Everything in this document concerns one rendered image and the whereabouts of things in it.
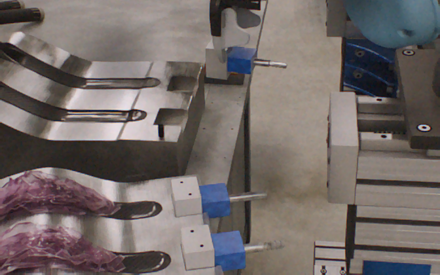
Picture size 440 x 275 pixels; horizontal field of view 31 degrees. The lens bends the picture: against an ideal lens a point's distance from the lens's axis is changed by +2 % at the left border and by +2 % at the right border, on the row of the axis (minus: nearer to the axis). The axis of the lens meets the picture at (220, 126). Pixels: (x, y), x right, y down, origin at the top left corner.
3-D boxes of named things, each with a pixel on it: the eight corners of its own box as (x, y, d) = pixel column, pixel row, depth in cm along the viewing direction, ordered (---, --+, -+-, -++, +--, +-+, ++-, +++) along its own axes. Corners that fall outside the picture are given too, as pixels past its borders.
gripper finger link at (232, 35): (245, 70, 123) (249, 11, 120) (209, 65, 124) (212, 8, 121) (251, 65, 125) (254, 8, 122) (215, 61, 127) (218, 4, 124)
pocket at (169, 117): (188, 128, 126) (187, 109, 124) (183, 146, 121) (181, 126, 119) (161, 127, 126) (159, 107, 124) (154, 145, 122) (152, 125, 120)
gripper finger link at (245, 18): (260, 50, 130) (256, 4, 124) (226, 46, 132) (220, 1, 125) (264, 38, 132) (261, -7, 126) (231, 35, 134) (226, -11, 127)
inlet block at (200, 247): (279, 247, 104) (280, 215, 101) (289, 272, 100) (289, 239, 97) (182, 260, 103) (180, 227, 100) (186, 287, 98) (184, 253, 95)
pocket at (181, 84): (199, 95, 135) (198, 76, 133) (194, 111, 130) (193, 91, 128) (173, 95, 135) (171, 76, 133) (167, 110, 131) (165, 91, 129)
